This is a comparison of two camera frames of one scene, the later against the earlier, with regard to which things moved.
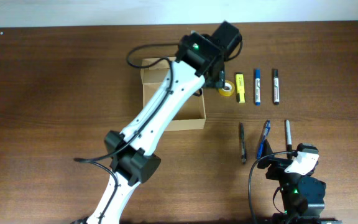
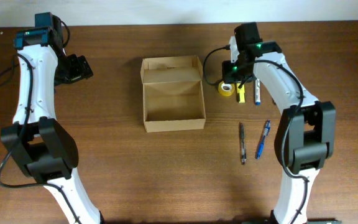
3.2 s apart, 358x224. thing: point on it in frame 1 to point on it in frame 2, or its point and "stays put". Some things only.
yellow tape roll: [229, 89] stays put
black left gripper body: [219, 81] to [72, 69]
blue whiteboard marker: [257, 87] stays put
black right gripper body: [277, 172] to [234, 73]
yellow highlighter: [240, 88] stays put
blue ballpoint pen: [262, 140] stays put
